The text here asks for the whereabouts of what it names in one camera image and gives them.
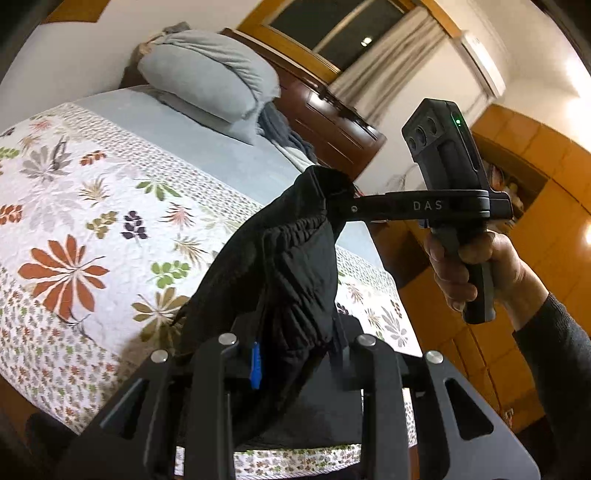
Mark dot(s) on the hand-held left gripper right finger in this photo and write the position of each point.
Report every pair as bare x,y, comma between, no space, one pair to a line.
375,374

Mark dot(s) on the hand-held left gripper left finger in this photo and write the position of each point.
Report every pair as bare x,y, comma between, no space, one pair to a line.
255,364

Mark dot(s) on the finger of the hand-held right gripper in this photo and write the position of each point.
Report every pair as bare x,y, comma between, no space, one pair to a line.
364,207

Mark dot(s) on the black pants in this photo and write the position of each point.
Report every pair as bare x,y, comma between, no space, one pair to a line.
277,277

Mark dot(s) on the person's right forearm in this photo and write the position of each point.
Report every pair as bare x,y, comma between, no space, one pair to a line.
558,378

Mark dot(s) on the person's right hand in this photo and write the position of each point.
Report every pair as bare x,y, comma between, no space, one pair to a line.
503,267

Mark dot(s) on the dark wooden headboard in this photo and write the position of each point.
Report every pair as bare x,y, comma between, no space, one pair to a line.
332,129

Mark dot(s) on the beige curtain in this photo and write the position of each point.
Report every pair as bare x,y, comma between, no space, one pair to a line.
397,69

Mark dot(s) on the white air conditioner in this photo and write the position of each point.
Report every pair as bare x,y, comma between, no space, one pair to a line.
482,64

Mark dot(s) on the grey blue blanket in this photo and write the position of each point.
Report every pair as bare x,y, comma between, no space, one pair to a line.
286,134

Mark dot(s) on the wooden framed window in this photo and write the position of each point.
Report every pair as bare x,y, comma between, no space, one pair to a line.
337,27

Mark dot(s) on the light blue bed sheet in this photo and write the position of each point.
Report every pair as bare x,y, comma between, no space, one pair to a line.
194,143

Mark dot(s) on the floral quilt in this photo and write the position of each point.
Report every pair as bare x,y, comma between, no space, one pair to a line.
92,230

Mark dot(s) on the grey beige clothes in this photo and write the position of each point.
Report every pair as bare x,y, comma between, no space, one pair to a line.
159,34

